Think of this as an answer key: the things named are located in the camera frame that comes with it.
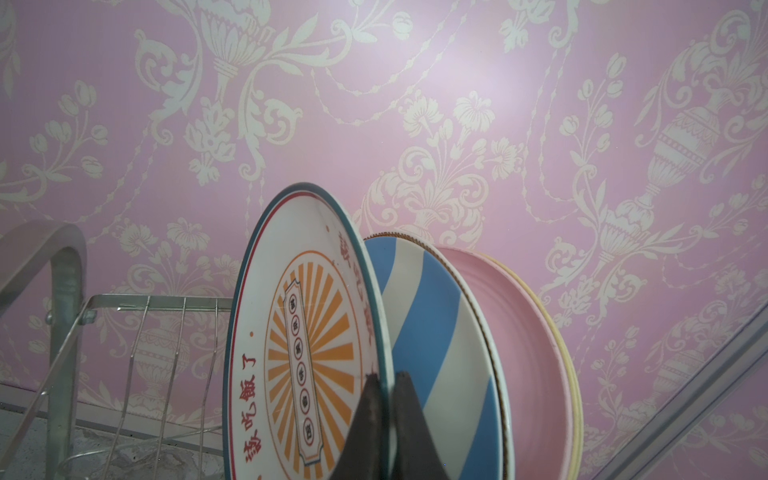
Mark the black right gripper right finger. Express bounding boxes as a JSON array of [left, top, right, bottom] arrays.
[[392, 371, 448, 480]]

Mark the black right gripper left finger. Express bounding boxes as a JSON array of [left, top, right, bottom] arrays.
[[330, 374, 383, 480]]

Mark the brown rim petal pattern plate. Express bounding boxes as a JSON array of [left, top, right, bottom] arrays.
[[365, 231, 517, 480]]

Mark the pink bear plate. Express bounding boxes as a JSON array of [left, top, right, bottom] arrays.
[[440, 247, 573, 479]]

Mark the orange sunburst plate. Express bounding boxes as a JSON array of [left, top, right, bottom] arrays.
[[222, 182, 394, 479]]

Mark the yellow bear plate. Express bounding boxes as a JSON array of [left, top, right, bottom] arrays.
[[484, 254, 585, 480]]

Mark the stainless steel dish rack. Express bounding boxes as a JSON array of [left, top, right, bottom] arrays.
[[1, 222, 244, 479]]

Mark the right aluminium corner post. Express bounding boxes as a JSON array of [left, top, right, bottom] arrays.
[[595, 307, 767, 480]]

